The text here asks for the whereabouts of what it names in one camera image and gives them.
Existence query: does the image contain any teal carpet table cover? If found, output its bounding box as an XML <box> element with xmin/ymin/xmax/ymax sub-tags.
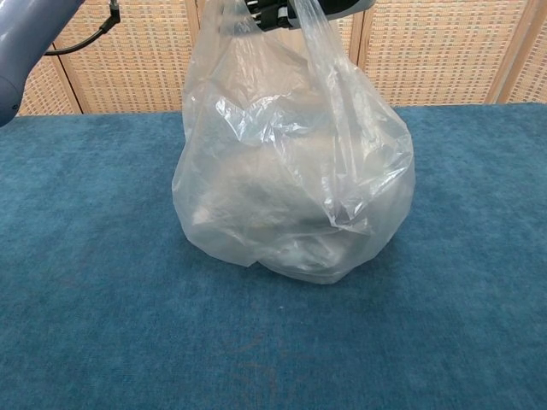
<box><xmin>0</xmin><ymin>104</ymin><xmax>547</xmax><ymax>410</ymax></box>

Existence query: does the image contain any woven bamboo folding screen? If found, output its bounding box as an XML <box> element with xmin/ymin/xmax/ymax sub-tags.
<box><xmin>0</xmin><ymin>0</ymin><xmax>547</xmax><ymax>117</ymax></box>

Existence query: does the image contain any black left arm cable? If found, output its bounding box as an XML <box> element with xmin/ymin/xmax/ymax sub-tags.
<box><xmin>44</xmin><ymin>0</ymin><xmax>123</xmax><ymax>57</ymax></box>

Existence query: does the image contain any translucent white plastic bag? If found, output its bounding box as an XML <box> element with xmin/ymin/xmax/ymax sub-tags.
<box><xmin>172</xmin><ymin>0</ymin><xmax>417</xmax><ymax>286</ymax></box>

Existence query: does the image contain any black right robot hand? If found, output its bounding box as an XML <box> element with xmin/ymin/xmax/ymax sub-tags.
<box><xmin>245</xmin><ymin>0</ymin><xmax>373</xmax><ymax>33</ymax></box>

